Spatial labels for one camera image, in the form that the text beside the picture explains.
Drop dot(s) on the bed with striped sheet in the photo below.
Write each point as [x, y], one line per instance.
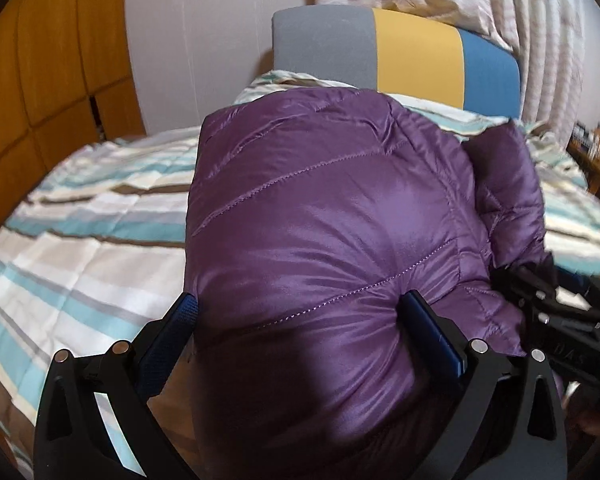
[80, 260]

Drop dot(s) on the purple quilted down jacket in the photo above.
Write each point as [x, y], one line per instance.
[305, 235]

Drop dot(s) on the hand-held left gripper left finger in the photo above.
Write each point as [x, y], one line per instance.
[175, 330]

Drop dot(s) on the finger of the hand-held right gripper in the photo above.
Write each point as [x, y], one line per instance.
[522, 287]
[575, 284]

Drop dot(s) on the grey yellow blue headboard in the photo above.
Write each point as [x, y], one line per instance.
[415, 55]

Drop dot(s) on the orange wooden wardrobe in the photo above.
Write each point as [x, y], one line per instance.
[40, 85]

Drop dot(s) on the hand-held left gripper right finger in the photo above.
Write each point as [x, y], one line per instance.
[435, 335]

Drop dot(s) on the pale patterned curtain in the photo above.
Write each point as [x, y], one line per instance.
[545, 35]

